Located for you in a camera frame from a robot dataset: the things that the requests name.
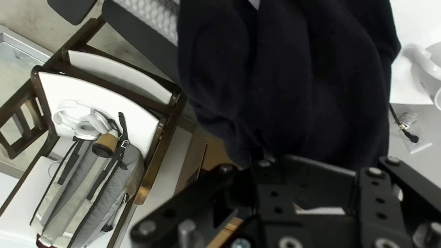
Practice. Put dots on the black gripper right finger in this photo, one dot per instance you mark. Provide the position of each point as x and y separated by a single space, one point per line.
391 193

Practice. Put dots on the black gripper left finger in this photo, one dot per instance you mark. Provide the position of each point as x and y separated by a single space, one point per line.
202 197

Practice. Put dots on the black towel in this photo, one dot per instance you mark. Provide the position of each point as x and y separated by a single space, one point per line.
294 77

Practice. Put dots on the grey backpack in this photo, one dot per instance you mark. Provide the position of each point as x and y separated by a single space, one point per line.
92 193

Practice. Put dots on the dark wooden chair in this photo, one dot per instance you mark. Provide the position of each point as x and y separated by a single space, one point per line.
115 97

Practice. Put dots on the white headphones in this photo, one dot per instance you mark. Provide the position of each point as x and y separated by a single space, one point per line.
81 121

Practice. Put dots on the grey office chair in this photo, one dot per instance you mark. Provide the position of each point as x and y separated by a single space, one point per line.
147 22

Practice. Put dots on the black chair armrest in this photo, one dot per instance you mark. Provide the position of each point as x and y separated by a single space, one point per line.
74 10

